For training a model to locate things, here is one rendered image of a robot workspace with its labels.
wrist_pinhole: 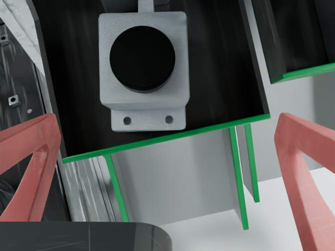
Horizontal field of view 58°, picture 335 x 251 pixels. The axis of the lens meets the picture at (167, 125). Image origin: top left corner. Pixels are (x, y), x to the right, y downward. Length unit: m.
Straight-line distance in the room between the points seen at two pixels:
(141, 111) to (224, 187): 0.22
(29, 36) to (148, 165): 0.18
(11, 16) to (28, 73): 0.34
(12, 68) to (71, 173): 0.23
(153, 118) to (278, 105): 0.23
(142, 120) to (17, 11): 0.12
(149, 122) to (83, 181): 0.30
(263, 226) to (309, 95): 0.24
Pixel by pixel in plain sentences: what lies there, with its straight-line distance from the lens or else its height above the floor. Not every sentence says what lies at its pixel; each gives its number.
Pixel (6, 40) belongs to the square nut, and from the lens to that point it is 0.64.
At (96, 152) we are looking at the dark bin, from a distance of 0.19.
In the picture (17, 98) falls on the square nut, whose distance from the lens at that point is 0.55.
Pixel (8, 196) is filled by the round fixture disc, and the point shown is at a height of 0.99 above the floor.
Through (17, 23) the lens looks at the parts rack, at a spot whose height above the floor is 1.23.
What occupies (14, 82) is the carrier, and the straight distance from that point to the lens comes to 0.58.
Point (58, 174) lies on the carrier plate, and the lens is 0.47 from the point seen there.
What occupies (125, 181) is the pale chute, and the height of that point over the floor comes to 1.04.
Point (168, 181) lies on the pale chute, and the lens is 0.36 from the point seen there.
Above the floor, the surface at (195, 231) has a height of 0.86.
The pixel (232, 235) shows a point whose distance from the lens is 0.52.
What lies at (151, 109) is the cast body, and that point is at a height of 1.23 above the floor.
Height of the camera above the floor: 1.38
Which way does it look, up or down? 63 degrees down
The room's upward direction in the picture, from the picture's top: 10 degrees counter-clockwise
